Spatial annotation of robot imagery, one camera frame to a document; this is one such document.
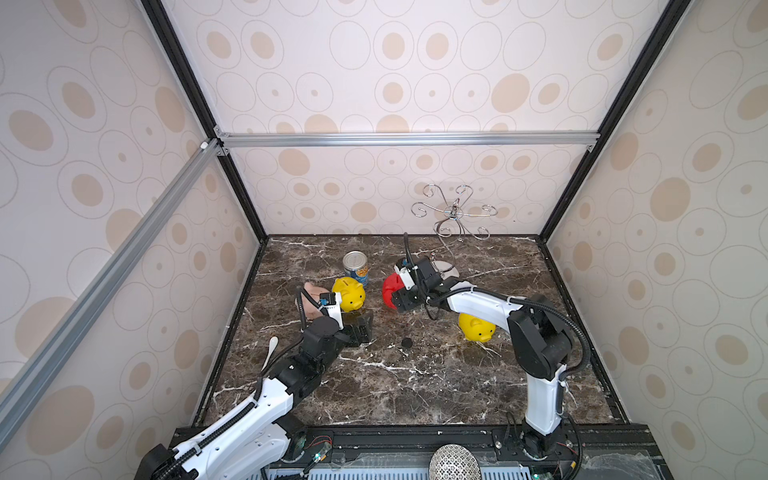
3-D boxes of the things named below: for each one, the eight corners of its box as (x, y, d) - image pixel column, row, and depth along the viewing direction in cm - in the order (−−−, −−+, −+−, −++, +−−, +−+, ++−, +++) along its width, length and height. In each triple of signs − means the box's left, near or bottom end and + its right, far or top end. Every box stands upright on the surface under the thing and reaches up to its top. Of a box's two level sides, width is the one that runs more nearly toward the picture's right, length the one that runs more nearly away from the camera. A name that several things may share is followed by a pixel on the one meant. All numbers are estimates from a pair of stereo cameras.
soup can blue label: (345, 289, 106) (341, 270, 98) (347, 270, 112) (343, 250, 103) (367, 289, 106) (366, 270, 98) (369, 270, 112) (367, 250, 103)
